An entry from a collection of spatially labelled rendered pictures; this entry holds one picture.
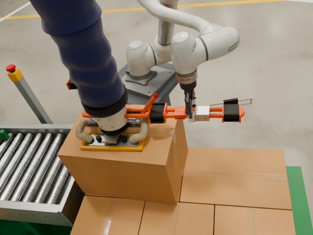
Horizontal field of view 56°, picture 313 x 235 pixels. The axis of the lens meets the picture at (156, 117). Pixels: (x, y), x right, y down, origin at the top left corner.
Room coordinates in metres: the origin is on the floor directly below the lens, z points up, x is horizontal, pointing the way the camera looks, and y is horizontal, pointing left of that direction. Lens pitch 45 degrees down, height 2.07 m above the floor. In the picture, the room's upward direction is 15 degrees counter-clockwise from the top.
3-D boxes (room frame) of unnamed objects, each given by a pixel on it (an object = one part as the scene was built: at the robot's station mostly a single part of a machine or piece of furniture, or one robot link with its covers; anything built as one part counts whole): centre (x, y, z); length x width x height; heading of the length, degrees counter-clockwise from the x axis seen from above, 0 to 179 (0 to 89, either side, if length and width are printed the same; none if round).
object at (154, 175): (1.12, 0.21, 0.74); 0.60 x 0.40 x 0.40; 66
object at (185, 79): (0.99, -0.17, 1.30); 0.09 x 0.09 x 0.06
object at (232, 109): (0.91, -0.34, 1.07); 0.08 x 0.07 x 0.05; 70
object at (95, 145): (1.04, 0.25, 0.97); 0.34 x 0.10 x 0.05; 70
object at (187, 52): (0.99, -0.18, 1.41); 0.13 x 0.11 x 0.16; 98
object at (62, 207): (1.26, 0.56, 0.58); 0.70 x 0.03 x 0.06; 160
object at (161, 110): (1.04, -0.01, 1.07); 0.10 x 0.08 x 0.06; 160
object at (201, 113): (0.96, -0.22, 1.07); 0.07 x 0.07 x 0.04; 70
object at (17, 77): (1.93, 0.93, 0.50); 0.07 x 0.07 x 1.00; 70
